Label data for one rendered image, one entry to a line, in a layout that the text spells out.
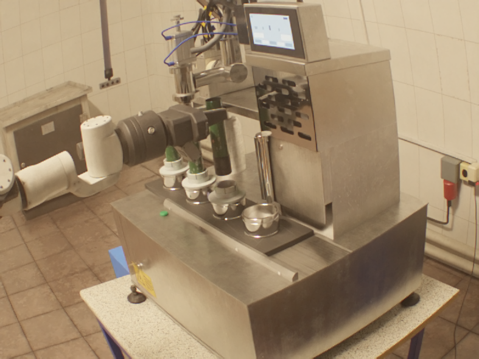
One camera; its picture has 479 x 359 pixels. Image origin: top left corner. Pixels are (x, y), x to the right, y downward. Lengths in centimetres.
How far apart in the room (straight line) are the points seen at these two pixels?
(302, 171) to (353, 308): 30
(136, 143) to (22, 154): 305
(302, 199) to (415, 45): 164
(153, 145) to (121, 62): 391
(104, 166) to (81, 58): 379
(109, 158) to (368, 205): 50
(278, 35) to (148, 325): 76
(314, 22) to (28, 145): 327
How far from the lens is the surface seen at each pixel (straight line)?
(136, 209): 138
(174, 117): 111
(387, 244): 116
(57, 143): 415
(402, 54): 274
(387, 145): 118
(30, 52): 469
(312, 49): 100
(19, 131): 404
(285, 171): 115
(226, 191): 122
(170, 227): 127
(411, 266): 128
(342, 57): 105
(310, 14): 100
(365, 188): 115
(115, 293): 159
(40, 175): 100
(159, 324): 143
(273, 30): 105
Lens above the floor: 156
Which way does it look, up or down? 21 degrees down
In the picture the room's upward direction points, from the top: 8 degrees counter-clockwise
